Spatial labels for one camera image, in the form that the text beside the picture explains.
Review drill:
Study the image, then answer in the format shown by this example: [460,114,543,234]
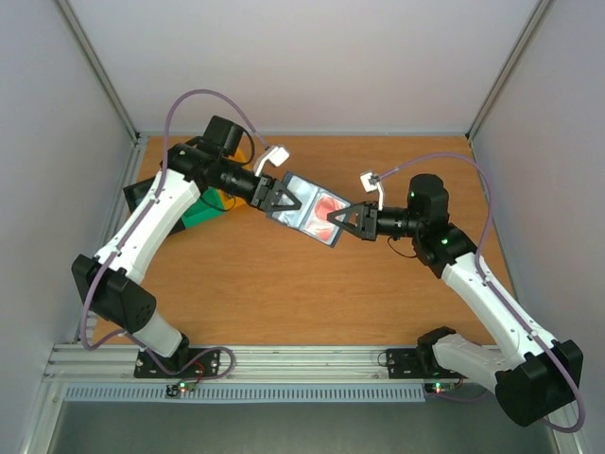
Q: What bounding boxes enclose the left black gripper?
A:
[211,159,302,212]

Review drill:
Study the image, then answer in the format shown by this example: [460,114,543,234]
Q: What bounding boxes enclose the blue card holder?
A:
[267,172,351,248]

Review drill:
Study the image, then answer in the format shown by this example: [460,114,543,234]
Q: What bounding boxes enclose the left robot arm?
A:
[72,116,302,376]

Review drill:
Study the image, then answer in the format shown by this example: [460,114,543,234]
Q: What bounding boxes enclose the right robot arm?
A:
[327,174,583,427]

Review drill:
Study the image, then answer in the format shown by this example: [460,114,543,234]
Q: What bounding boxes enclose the yellow plastic bin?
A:
[223,147,251,210]

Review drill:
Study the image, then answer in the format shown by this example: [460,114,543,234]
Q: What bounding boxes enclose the green plastic bin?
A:
[181,187,234,229]

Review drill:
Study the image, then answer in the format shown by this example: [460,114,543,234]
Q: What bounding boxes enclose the black plastic bin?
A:
[123,178,185,236]

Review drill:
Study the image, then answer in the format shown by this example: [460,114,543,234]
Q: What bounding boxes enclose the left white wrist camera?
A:
[252,146,290,177]

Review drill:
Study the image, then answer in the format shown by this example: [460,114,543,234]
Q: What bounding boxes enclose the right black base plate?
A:
[384,348,462,380]

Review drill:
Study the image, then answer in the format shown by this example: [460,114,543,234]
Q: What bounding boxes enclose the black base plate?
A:
[133,347,222,379]
[384,348,462,380]

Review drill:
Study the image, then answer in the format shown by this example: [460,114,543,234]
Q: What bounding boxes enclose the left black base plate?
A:
[133,347,222,379]

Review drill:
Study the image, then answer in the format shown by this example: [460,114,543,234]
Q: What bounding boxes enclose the grey slotted cable duct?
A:
[63,383,425,404]

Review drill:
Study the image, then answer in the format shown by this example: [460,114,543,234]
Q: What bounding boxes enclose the aluminium front rail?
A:
[43,343,521,384]

